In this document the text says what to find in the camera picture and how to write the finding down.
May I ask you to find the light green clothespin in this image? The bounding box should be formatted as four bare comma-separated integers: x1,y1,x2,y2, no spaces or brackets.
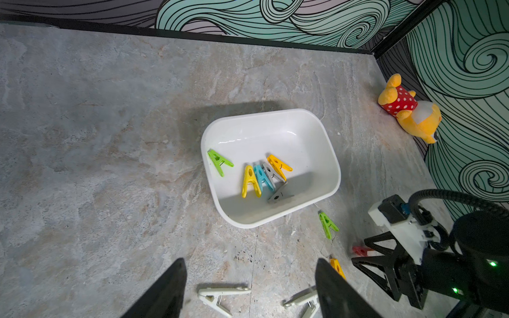
208,149,235,178

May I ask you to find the grey clothespin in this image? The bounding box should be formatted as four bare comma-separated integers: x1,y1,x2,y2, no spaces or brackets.
262,163,286,183
267,182,294,204

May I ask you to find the orange clothespin centre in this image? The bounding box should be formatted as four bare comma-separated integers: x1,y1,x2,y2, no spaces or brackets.
330,258,346,279

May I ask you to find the green clothespin upper right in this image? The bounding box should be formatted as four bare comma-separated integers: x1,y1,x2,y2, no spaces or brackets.
319,211,339,240

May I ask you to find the red clothespin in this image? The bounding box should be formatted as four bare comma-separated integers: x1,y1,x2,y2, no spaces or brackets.
352,246,374,257

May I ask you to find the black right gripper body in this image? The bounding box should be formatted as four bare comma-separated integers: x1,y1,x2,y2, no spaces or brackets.
394,246,449,310

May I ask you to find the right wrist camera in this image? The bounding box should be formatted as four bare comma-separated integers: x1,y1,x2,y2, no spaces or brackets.
368,195,440,265

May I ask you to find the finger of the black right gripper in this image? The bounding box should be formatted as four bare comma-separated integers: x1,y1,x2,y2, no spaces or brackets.
351,256,402,301
364,232,398,258

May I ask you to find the yellow plush bear toy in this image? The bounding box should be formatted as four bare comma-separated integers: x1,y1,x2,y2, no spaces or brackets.
378,74,442,144

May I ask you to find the white plastic storage box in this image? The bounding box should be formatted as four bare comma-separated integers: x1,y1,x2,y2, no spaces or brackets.
201,109,341,229

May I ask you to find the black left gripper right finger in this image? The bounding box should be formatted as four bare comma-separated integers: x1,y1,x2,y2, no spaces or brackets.
315,258,381,318

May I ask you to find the teal clothespin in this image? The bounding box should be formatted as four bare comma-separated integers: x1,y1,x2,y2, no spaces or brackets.
253,165,275,192

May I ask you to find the black corner frame post right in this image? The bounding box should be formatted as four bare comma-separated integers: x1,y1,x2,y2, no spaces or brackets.
371,0,445,60

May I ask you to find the white clothespin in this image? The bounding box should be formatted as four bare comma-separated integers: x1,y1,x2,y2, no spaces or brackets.
282,286,320,318
198,286,251,318

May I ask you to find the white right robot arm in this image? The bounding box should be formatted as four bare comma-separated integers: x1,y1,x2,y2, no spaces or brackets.
352,209,508,313

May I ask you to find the yellow clothespin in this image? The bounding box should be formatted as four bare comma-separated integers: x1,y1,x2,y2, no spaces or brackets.
267,154,293,182
241,165,262,198

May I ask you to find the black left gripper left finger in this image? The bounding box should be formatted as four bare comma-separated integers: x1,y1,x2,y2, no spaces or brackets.
121,258,187,318

